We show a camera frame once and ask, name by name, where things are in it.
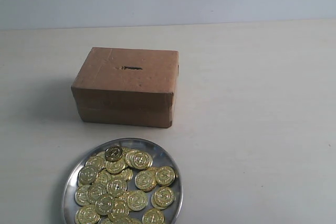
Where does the gold coin upper right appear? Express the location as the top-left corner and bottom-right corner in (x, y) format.
(131, 151), (153, 170)

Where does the gold coin middle right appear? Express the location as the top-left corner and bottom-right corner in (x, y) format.
(134, 170), (157, 191)

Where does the gold coin right edge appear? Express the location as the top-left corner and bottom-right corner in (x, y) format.
(154, 187), (175, 207)

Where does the gold coin lower right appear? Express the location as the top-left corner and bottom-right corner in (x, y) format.
(142, 208), (164, 224)

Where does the brown cardboard slotted box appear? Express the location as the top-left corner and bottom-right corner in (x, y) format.
(71, 47), (179, 128)

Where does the gold coin lower centre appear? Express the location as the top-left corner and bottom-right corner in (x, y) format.
(127, 190), (148, 211)

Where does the gold coin upper left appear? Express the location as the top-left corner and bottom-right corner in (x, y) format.
(78, 165), (99, 185)

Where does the dark gold coin on top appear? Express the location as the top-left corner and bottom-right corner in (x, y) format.
(105, 145), (123, 162)

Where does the round steel plate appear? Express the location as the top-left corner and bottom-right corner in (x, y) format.
(61, 137), (183, 223)

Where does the gold coin bottom left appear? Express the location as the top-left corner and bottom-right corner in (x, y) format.
(75, 205), (101, 223)

